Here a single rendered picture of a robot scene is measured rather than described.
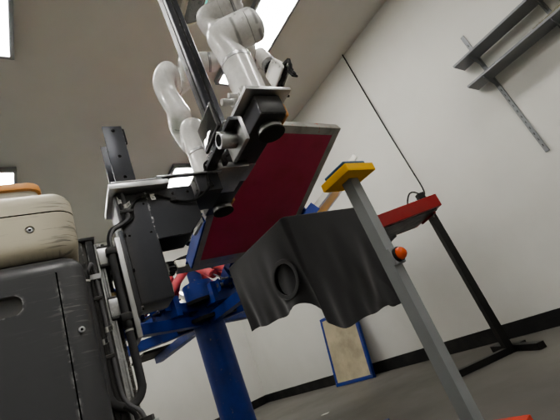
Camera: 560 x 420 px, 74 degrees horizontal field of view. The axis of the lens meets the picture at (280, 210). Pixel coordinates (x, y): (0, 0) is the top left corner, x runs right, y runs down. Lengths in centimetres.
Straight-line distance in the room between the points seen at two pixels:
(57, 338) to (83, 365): 5
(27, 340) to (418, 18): 359
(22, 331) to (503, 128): 311
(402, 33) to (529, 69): 114
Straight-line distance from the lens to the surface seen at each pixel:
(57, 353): 65
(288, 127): 161
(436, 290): 366
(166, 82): 163
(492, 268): 339
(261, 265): 149
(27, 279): 68
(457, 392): 116
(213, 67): 175
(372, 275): 152
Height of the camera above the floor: 52
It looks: 20 degrees up
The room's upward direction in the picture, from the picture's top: 23 degrees counter-clockwise
